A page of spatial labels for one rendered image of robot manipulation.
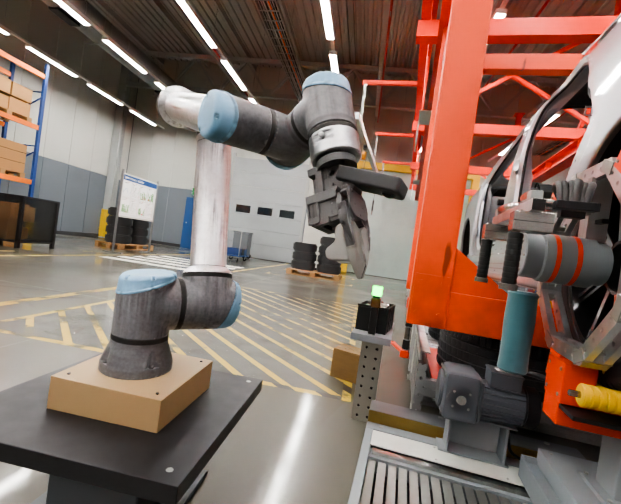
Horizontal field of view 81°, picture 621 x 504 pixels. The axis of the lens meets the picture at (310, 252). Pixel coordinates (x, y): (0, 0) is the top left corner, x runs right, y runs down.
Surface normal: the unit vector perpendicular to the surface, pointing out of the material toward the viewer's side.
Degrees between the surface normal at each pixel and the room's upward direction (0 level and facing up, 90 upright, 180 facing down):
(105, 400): 90
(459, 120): 90
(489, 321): 90
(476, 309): 90
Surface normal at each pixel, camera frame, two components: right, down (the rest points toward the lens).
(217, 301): 0.57, -0.13
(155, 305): 0.58, 0.09
